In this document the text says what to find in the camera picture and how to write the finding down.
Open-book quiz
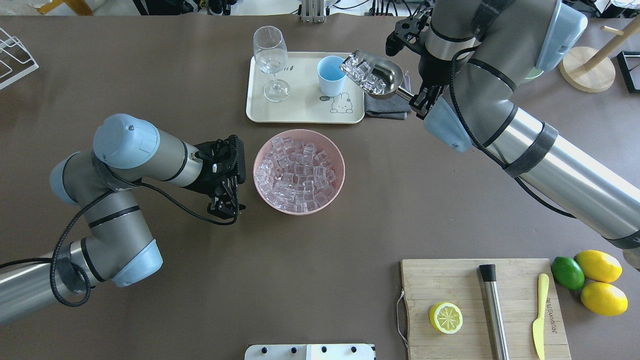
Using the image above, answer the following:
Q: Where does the wooden mug tree stand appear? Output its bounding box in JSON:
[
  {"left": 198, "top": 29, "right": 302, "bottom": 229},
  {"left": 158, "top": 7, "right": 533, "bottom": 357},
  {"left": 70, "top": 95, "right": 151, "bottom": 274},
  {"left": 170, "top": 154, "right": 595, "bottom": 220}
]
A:
[{"left": 558, "top": 17, "right": 640, "bottom": 93}]

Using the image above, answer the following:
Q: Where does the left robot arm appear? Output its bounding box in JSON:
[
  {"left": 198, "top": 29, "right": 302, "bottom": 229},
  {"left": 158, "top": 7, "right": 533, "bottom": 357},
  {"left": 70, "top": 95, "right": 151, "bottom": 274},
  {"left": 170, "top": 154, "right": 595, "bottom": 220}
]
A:
[{"left": 1, "top": 113, "right": 246, "bottom": 325}]

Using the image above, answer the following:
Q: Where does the yellow plastic knife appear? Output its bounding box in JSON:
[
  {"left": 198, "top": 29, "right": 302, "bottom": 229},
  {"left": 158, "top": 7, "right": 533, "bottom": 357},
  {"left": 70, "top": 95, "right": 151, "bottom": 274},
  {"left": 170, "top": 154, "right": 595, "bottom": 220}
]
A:
[{"left": 531, "top": 273, "right": 550, "bottom": 360}]

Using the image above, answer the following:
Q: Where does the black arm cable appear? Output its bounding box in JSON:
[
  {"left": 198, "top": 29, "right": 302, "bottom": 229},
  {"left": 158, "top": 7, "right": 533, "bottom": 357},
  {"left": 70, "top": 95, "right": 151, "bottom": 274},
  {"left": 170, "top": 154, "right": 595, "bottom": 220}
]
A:
[{"left": 0, "top": 180, "right": 239, "bottom": 308}]

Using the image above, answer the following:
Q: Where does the bamboo cutting board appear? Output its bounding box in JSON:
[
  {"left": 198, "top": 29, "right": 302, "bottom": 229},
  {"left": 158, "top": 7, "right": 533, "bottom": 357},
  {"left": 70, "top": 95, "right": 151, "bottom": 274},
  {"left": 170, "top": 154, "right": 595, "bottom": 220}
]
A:
[{"left": 400, "top": 259, "right": 552, "bottom": 360}]

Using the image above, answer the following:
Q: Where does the black picture frame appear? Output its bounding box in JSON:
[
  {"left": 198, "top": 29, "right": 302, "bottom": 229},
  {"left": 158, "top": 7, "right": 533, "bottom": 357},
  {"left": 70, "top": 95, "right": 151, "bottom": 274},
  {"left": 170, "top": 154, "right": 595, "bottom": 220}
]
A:
[{"left": 615, "top": 51, "right": 640, "bottom": 94}]

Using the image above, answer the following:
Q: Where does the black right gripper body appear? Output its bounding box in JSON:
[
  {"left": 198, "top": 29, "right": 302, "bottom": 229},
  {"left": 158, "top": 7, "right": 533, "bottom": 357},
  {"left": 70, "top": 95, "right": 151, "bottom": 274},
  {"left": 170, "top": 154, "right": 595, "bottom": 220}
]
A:
[{"left": 409, "top": 50, "right": 451, "bottom": 120}]

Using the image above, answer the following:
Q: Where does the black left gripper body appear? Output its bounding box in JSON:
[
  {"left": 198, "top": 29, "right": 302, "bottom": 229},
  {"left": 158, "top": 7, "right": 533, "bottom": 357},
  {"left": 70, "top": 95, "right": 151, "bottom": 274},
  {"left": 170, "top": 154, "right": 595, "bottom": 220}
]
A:
[{"left": 185, "top": 139, "right": 238, "bottom": 196}]

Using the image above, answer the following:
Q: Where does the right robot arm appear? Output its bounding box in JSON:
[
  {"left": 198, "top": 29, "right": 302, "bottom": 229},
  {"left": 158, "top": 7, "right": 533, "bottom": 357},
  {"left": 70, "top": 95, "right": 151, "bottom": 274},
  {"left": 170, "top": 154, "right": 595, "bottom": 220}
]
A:
[{"left": 417, "top": 0, "right": 640, "bottom": 269}]

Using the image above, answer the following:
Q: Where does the blue cup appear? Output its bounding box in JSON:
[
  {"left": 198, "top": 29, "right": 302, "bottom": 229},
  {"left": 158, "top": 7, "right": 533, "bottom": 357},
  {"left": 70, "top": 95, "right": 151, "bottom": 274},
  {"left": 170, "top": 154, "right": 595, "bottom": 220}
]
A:
[{"left": 317, "top": 55, "right": 346, "bottom": 97}]

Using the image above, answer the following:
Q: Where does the white wire cup rack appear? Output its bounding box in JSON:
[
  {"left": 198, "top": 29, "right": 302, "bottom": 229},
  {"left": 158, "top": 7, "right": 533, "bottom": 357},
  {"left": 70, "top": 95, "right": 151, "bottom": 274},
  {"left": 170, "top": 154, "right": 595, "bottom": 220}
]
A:
[{"left": 0, "top": 28, "right": 40, "bottom": 90}]

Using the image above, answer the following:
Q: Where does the metal ice scoop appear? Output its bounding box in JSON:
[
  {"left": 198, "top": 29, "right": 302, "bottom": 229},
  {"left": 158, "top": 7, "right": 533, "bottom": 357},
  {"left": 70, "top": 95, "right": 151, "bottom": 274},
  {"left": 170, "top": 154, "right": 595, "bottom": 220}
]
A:
[{"left": 339, "top": 49, "right": 414, "bottom": 101}]

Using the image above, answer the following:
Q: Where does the whole lemon near board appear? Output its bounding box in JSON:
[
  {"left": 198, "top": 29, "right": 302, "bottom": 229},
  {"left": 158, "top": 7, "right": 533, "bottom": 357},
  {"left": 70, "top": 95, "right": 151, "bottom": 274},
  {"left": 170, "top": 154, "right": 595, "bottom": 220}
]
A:
[{"left": 580, "top": 282, "right": 629, "bottom": 317}]

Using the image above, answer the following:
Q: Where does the whole lemon far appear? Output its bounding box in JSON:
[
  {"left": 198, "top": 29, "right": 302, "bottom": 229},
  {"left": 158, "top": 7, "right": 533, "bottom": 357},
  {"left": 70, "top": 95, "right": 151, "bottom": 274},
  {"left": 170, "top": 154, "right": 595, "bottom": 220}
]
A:
[{"left": 574, "top": 249, "right": 623, "bottom": 283}]

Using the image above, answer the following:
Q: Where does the cream serving tray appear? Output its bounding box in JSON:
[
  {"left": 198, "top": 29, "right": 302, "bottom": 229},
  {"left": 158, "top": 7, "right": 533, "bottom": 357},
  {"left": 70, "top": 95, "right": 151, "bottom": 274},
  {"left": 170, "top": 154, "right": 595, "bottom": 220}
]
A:
[{"left": 246, "top": 51, "right": 365, "bottom": 125}]

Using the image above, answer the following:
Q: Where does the grey folded cloth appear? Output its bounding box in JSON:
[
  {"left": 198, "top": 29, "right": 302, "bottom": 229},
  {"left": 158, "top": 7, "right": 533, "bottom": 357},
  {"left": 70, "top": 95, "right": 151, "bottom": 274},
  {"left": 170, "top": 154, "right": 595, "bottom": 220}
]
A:
[{"left": 364, "top": 95, "right": 412, "bottom": 120}]

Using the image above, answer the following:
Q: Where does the green bowl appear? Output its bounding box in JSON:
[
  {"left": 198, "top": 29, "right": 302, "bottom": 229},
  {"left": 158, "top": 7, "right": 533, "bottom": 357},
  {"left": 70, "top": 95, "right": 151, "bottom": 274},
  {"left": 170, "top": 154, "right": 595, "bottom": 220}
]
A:
[{"left": 525, "top": 68, "right": 544, "bottom": 82}]

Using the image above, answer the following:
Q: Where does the white camera stand base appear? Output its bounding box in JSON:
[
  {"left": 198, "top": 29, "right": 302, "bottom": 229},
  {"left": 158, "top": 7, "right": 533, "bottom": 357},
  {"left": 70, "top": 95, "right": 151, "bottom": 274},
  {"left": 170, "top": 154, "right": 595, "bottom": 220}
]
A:
[{"left": 244, "top": 342, "right": 377, "bottom": 360}]

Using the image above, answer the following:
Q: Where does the pile of ice cubes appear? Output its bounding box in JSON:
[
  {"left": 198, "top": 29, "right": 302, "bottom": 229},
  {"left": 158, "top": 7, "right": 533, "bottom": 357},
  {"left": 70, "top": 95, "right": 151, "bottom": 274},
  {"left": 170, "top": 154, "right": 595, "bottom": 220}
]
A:
[{"left": 256, "top": 136, "right": 339, "bottom": 213}]

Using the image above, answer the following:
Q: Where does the steel muddler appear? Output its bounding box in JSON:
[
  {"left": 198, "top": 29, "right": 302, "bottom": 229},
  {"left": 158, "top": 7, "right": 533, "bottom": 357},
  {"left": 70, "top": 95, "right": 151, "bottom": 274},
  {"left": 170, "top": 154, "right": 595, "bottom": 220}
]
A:
[{"left": 478, "top": 264, "right": 511, "bottom": 360}]

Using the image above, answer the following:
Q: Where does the half lemon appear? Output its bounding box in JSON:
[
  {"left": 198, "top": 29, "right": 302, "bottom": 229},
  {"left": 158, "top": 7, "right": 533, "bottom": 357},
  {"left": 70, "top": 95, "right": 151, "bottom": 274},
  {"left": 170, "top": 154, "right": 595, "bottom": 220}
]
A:
[{"left": 429, "top": 301, "right": 464, "bottom": 335}]

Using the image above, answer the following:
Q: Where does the green lime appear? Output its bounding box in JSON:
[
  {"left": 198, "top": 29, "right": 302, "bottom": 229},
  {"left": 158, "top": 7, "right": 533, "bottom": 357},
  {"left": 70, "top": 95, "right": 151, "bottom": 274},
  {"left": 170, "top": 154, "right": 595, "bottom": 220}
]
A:
[{"left": 551, "top": 256, "right": 585, "bottom": 291}]

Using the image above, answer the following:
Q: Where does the aluminium frame post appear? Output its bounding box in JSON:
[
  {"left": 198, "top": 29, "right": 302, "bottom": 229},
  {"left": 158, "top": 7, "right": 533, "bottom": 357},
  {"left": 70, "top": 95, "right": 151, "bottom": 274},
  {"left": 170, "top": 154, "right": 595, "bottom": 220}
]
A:
[{"left": 299, "top": 0, "right": 327, "bottom": 24}]

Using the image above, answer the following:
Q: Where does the clear wine glass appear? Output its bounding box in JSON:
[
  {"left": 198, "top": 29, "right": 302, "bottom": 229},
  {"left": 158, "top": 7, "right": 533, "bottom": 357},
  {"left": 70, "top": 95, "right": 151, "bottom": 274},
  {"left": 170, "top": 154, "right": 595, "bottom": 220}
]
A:
[{"left": 253, "top": 25, "right": 290, "bottom": 103}]

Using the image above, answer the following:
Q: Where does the pink bowl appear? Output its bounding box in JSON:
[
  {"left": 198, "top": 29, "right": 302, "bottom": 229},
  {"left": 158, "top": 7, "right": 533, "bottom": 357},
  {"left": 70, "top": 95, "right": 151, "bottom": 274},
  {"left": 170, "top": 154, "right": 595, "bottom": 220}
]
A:
[{"left": 252, "top": 128, "right": 346, "bottom": 216}]

